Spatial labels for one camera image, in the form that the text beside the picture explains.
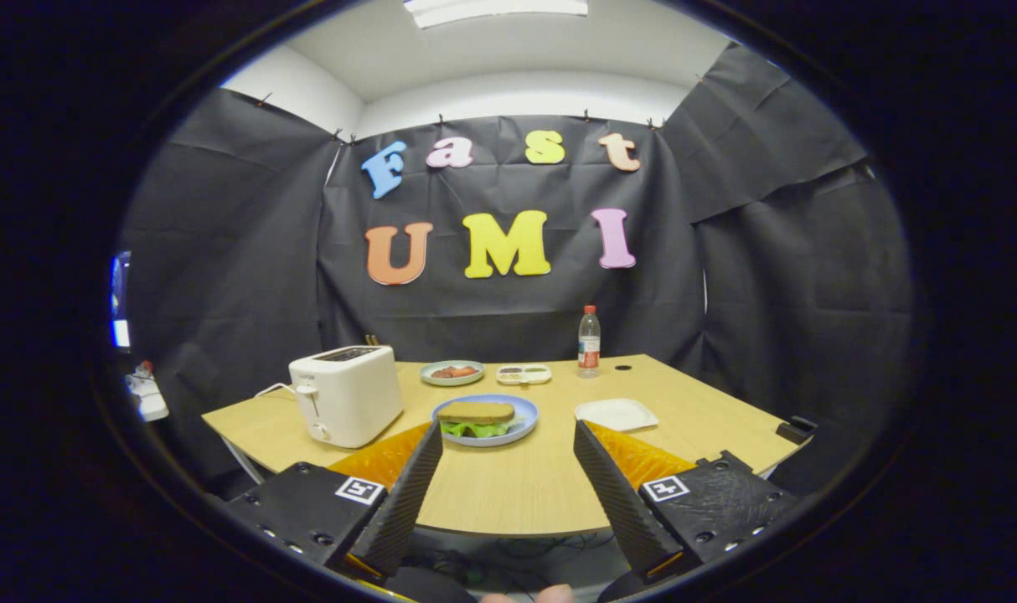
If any clear plastic bottle red cap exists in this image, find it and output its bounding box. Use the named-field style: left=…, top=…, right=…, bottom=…
left=577, top=305, right=601, bottom=379

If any black backdrop cloth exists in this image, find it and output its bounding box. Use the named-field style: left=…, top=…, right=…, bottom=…
left=119, top=42, right=916, bottom=495

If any pale green round plate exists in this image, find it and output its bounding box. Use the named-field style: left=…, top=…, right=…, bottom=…
left=419, top=360, right=485, bottom=387

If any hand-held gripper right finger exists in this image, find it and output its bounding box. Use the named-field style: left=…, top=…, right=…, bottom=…
left=572, top=420, right=803, bottom=587

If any blue lit screen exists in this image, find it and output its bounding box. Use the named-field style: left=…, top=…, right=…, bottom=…
left=111, top=251, right=132, bottom=348

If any green lettuce leaf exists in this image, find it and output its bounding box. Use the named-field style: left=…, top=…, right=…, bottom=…
left=439, top=419, right=518, bottom=439

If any black clamp on table edge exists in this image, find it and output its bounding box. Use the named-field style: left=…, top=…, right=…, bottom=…
left=777, top=415, right=818, bottom=446

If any white toaster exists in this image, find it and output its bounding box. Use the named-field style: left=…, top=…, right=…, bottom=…
left=288, top=345, right=405, bottom=449

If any white divided condiment tray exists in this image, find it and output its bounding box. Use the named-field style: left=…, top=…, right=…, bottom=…
left=496, top=364, right=553, bottom=386

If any white square plate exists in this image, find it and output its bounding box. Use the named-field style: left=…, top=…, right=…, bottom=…
left=574, top=398, right=659, bottom=433

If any brown toast slice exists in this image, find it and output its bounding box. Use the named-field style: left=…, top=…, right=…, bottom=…
left=436, top=401, right=516, bottom=425

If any white and red device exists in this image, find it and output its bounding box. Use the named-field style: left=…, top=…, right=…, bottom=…
left=126, top=361, right=170, bottom=422

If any blue round plate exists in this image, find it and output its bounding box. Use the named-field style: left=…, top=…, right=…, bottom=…
left=431, top=394, right=539, bottom=448

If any ceiling light panel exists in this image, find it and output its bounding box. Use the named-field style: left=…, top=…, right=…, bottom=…
left=403, top=0, right=590, bottom=30

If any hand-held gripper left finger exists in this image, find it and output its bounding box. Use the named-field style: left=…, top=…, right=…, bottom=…
left=224, top=420, right=444, bottom=587

